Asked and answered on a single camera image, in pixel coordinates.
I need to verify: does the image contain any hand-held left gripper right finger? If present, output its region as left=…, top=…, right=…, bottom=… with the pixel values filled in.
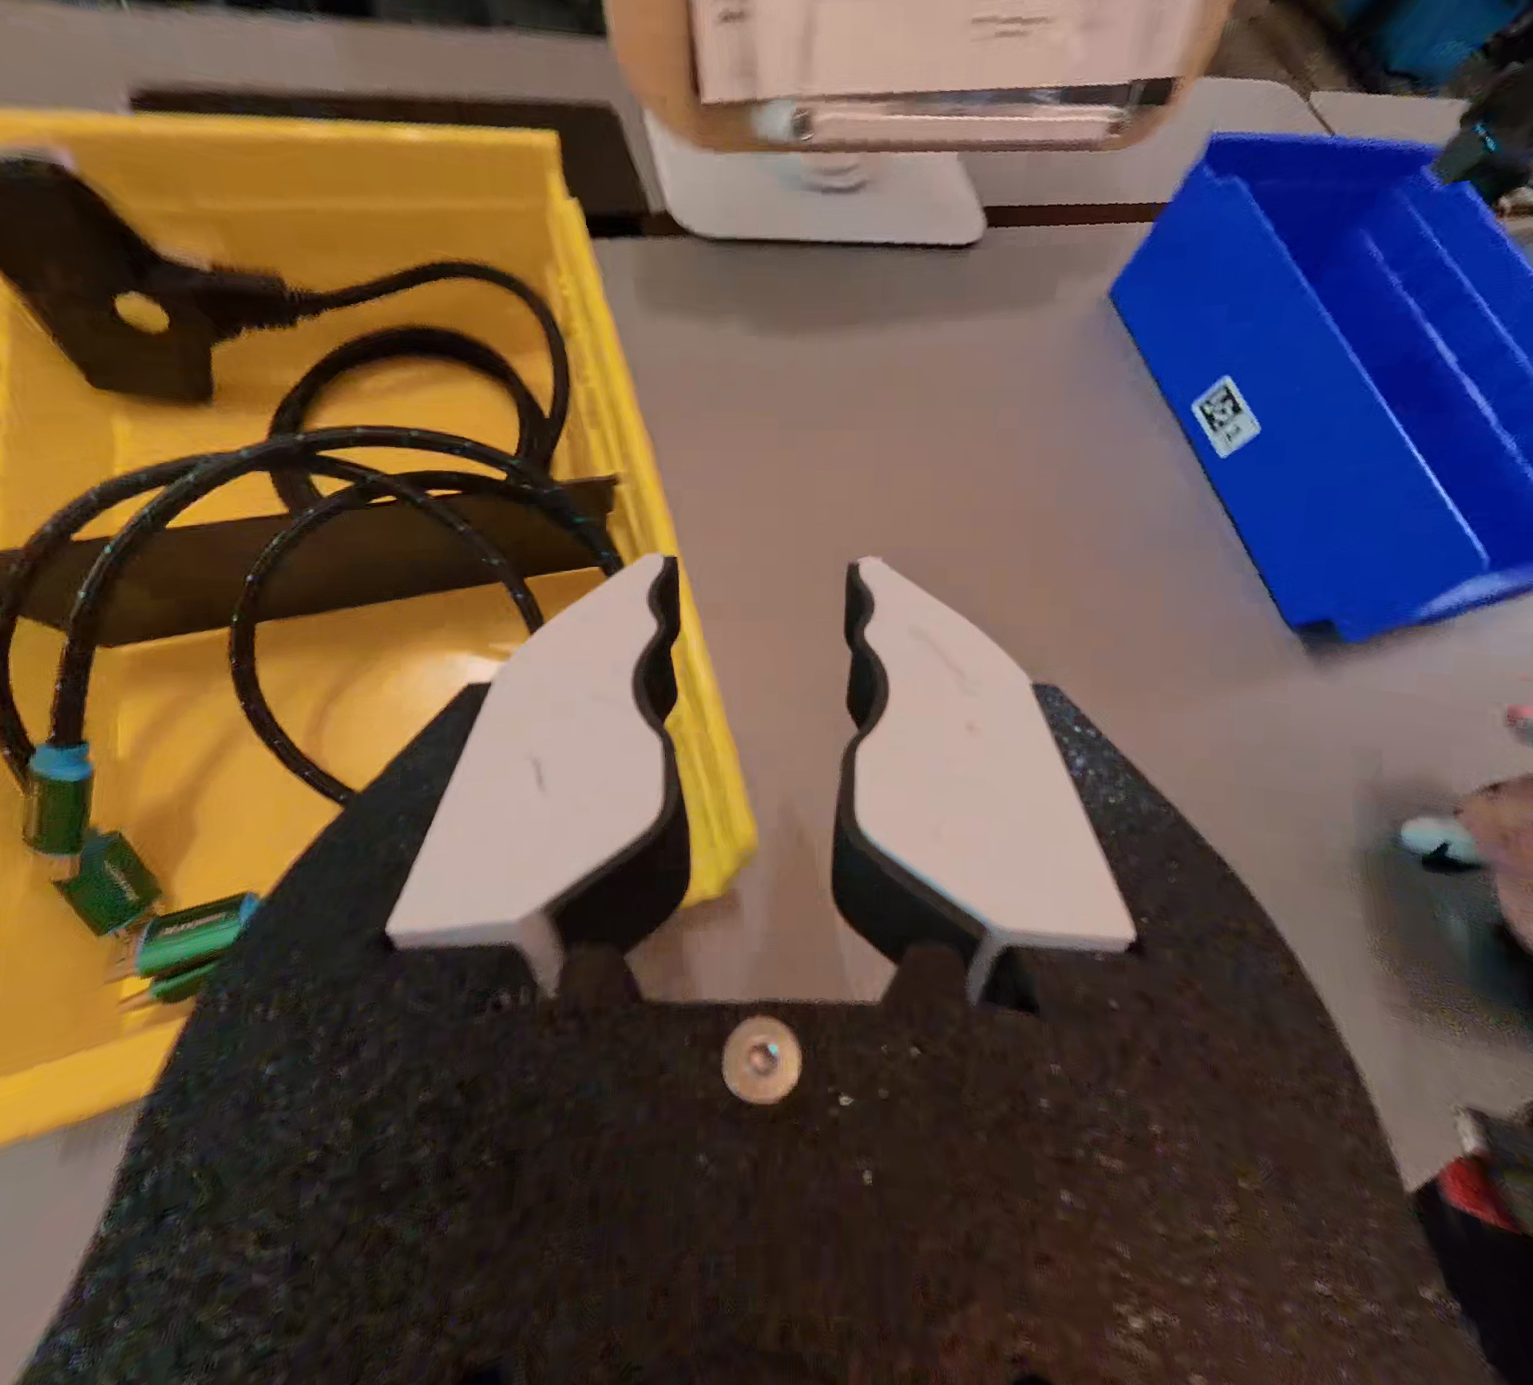
left=829, top=557, right=1140, bottom=1005

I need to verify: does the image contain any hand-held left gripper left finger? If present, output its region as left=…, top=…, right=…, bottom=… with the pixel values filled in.
left=383, top=553, right=696, bottom=997

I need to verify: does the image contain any yellow storage bin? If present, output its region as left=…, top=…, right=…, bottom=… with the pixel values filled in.
left=0, top=107, right=759, bottom=1147

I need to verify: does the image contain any braided cable with green plugs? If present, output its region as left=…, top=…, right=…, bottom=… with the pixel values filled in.
left=53, top=475, right=546, bottom=1005
left=0, top=427, right=624, bottom=860

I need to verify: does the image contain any grey desk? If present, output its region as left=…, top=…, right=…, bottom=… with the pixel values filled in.
left=0, top=0, right=1533, bottom=1385

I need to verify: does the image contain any person's right hand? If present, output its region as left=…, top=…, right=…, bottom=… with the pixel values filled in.
left=1455, top=767, right=1533, bottom=943

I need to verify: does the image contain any black bin divider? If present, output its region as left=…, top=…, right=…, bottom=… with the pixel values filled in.
left=0, top=472, right=623, bottom=649

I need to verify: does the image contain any red flat tag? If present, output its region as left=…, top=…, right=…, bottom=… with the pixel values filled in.
left=1434, top=1155, right=1525, bottom=1233

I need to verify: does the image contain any blue storage bin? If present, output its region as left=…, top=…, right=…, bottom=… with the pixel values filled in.
left=1107, top=134, right=1533, bottom=644

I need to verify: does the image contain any person's black clothed body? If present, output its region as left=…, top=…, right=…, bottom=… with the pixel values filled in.
left=1413, top=1102, right=1533, bottom=1385

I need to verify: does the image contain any white stand base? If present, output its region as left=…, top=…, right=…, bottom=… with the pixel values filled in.
left=647, top=110, right=987, bottom=247

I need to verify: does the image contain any black adapter plate with hole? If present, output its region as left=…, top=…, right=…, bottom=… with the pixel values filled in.
left=0, top=155, right=295, bottom=407

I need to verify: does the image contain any wooden clipboard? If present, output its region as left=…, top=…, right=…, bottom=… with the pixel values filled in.
left=592, top=0, right=1289, bottom=156

